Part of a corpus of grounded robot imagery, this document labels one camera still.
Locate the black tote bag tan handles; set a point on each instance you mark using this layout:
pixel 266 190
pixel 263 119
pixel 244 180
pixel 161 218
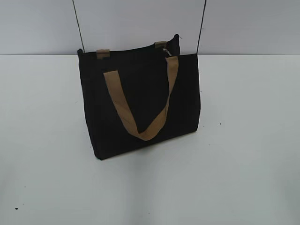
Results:
pixel 139 97

